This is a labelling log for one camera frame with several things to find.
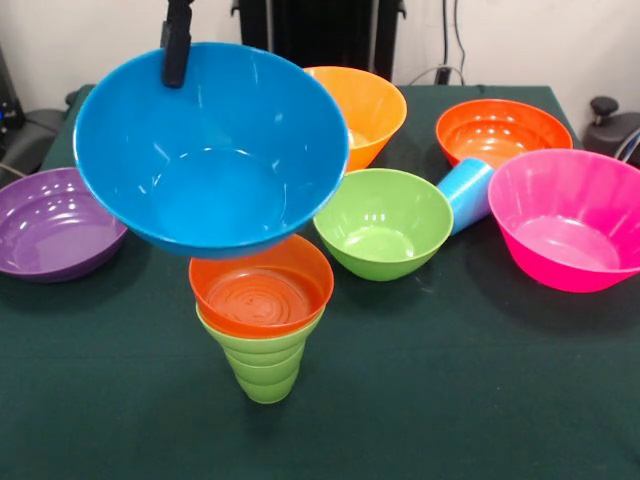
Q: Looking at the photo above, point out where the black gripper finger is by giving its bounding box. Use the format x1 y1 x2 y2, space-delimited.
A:
159 0 194 90

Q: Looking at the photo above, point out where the blue bowl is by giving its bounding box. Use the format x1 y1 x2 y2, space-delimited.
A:
73 41 351 260

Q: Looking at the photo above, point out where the wide purple bowl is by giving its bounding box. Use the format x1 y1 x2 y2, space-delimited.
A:
0 166 130 284

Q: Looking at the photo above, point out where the small orange bowl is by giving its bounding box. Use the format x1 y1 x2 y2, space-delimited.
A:
188 233 336 339

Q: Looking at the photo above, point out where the large green bowl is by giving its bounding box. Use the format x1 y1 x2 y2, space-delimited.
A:
311 168 455 282

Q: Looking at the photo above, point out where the small green bowl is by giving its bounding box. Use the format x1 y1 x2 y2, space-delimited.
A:
194 301 327 370

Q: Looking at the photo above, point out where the blue cup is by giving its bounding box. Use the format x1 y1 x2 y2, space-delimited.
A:
436 157 496 236

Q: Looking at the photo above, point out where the stack of green cups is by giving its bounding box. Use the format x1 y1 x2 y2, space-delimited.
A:
231 349 304 405

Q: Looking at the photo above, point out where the black equipment box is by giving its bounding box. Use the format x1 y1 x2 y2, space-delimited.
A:
0 44 26 139

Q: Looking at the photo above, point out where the large yellow-orange bowl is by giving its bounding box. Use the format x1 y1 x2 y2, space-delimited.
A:
303 66 408 174

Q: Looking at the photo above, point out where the wide red-orange bowl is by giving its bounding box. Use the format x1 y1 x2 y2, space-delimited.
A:
434 98 575 171

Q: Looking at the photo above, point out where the dark green tablecloth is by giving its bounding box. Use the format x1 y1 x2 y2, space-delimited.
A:
0 83 640 480

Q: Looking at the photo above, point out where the large pink bowl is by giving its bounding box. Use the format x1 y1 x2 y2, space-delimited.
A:
487 148 640 295

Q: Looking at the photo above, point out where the grey chair with black knob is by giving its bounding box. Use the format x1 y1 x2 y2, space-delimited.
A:
582 96 640 166

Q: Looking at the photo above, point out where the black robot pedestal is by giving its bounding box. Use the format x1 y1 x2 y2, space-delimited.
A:
230 0 407 86

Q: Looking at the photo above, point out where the white cable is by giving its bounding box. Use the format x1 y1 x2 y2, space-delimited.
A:
407 64 442 86

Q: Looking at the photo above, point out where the black wall cable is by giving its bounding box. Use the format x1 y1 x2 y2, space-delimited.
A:
442 0 469 86

